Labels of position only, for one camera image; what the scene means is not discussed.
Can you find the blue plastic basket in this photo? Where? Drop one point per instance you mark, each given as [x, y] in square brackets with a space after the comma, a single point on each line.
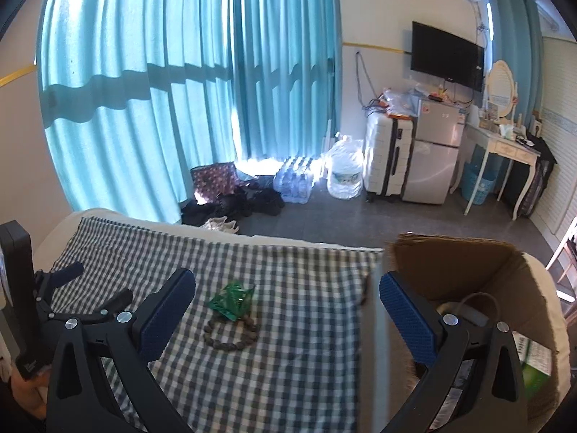
[478, 185]

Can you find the large clear water jug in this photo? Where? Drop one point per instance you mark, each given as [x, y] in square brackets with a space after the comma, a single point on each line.
[345, 171]

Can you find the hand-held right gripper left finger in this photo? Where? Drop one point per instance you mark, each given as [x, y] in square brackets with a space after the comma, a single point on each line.
[167, 315]

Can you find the person's left forearm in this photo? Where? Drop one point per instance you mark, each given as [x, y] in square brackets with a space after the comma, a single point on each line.
[27, 397]

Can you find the white suitcase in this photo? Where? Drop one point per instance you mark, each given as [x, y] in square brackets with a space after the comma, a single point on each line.
[383, 158]

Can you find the plastic bags on suitcase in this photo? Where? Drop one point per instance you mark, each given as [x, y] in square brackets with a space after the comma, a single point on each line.
[401, 101]

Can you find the green and white medicine box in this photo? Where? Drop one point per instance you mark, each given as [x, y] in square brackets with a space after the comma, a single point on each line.
[536, 361]

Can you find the black wall television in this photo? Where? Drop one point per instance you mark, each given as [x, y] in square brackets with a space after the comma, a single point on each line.
[446, 56]

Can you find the silver small fridge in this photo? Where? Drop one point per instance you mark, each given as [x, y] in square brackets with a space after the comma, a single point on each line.
[432, 158]

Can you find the white oval vanity mirror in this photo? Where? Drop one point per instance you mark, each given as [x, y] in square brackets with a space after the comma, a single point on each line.
[500, 85]

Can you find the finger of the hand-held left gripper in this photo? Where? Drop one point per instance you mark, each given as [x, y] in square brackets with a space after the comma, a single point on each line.
[115, 302]
[67, 275]

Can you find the green crinkled wrapper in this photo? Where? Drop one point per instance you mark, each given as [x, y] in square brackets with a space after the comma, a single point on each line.
[232, 302]

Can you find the white dressing table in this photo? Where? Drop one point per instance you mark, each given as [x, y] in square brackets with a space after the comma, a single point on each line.
[505, 146]

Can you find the wooden chair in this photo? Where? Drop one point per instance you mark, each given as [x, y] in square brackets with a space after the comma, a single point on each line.
[563, 257]

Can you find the dark striped bag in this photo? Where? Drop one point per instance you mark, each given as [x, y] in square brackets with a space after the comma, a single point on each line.
[536, 180]

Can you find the checked cloth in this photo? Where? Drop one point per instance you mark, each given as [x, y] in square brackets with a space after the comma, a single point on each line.
[279, 279]

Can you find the white shoes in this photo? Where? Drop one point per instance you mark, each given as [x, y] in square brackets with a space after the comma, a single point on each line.
[221, 225]

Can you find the teal window curtain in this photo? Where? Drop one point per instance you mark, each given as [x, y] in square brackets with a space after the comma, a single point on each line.
[180, 76]
[509, 31]

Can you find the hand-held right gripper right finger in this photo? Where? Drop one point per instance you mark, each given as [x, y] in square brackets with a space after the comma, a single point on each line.
[405, 320]

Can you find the white printed plastic wrapper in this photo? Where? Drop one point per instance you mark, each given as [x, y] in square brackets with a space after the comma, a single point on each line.
[455, 383]

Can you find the heap of black shoes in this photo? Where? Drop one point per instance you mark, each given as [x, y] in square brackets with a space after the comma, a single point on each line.
[234, 205]

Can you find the dark dotted fabric bag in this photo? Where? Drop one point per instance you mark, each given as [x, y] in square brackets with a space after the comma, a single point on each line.
[214, 182]

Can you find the white sliding wardrobe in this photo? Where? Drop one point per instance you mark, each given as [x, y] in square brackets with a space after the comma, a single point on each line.
[559, 144]

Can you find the brown cardboard box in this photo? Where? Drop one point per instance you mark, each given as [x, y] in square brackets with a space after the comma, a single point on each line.
[450, 261]

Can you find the pack of water bottles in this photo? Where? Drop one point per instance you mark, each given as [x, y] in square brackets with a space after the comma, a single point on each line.
[297, 180]

